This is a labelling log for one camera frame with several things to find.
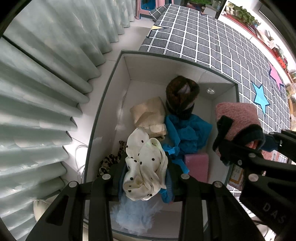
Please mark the pink plastic stool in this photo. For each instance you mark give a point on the pink plastic stool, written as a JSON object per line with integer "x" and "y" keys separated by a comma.
{"x": 148, "y": 9}

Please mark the pink knitted cloth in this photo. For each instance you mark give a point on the pink knitted cloth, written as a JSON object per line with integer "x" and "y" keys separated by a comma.
{"x": 235, "y": 115}

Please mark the white storage box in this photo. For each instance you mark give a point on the white storage box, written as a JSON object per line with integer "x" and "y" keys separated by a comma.
{"x": 148, "y": 71}

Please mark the leopard print scrunchie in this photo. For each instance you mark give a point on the leopard print scrunchie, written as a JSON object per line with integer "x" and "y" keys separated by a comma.
{"x": 108, "y": 162}

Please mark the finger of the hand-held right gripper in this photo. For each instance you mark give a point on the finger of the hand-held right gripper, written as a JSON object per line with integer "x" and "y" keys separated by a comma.
{"x": 277, "y": 141}
{"x": 225, "y": 148}

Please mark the grey checked star blanket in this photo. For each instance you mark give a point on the grey checked star blanket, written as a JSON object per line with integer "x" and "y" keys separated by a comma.
{"x": 196, "y": 34}

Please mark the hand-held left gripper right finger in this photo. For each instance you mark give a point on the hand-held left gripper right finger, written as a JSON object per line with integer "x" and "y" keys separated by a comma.
{"x": 175, "y": 180}

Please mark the cream polka dot scrunchie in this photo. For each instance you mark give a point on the cream polka dot scrunchie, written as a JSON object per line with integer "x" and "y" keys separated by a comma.
{"x": 143, "y": 157}

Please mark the pale green curtain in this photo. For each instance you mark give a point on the pale green curtain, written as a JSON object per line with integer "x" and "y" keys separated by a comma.
{"x": 46, "y": 92}

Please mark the light blue feather puff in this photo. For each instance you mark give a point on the light blue feather puff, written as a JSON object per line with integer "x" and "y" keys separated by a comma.
{"x": 134, "y": 215}

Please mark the green potted plant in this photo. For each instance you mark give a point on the green potted plant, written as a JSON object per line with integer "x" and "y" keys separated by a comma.
{"x": 242, "y": 11}

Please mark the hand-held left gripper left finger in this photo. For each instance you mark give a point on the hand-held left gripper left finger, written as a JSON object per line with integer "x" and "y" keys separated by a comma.
{"x": 115, "y": 171}

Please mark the low white cabinet red top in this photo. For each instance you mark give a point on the low white cabinet red top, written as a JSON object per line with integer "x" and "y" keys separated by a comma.
{"x": 272, "y": 41}

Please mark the beige knitted cloth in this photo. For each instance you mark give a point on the beige knitted cloth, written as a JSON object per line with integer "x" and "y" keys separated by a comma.
{"x": 148, "y": 111}

